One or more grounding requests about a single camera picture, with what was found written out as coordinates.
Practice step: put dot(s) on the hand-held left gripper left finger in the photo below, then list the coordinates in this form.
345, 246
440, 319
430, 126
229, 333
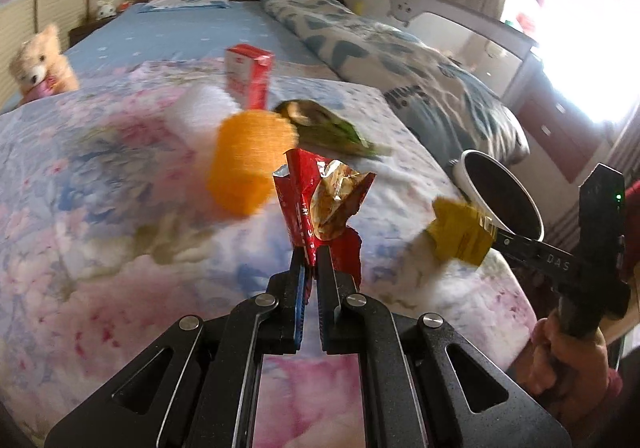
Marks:
300, 300

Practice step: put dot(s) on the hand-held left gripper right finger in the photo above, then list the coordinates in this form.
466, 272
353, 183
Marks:
327, 300

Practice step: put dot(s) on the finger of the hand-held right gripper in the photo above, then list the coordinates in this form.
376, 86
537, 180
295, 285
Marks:
515, 244

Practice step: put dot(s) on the yellow wrapper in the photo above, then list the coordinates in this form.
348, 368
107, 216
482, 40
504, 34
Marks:
460, 230

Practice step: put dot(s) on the white rimmed black bin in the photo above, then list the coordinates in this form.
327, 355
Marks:
500, 188

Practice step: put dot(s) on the red snack wrapper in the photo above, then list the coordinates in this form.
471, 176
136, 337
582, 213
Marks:
300, 208

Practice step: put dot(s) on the large orange foam fruit net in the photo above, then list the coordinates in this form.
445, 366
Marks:
245, 162

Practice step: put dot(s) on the white foam fruit net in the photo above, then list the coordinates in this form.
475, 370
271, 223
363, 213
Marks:
200, 110

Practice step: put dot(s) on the red and white carton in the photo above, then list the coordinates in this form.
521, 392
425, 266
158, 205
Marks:
247, 75

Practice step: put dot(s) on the person's right hand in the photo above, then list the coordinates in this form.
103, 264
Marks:
575, 378

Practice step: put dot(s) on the red brown drawer cabinet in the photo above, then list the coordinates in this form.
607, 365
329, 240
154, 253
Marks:
565, 122

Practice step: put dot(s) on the gold green snack wrapper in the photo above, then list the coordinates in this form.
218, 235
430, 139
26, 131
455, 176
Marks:
330, 127

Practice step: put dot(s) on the heart patterned quilt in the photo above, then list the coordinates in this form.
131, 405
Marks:
390, 67

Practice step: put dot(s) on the red decoration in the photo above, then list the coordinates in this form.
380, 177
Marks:
526, 20

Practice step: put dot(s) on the bed with blue sheet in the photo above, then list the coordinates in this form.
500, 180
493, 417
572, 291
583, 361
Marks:
190, 35

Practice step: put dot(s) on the blue patterned pillow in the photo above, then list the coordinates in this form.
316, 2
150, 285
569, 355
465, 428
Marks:
185, 2

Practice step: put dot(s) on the dark wooden nightstand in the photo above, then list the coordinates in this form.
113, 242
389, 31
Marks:
87, 32

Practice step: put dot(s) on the small orange toy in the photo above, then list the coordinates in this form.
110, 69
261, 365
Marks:
123, 5

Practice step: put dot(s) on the white rabbit toy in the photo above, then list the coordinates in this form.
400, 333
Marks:
105, 9

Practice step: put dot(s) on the beige teddy bear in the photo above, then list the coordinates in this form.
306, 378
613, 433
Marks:
40, 62

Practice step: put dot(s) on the grey bed guard rail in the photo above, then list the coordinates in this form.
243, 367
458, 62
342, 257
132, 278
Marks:
450, 27

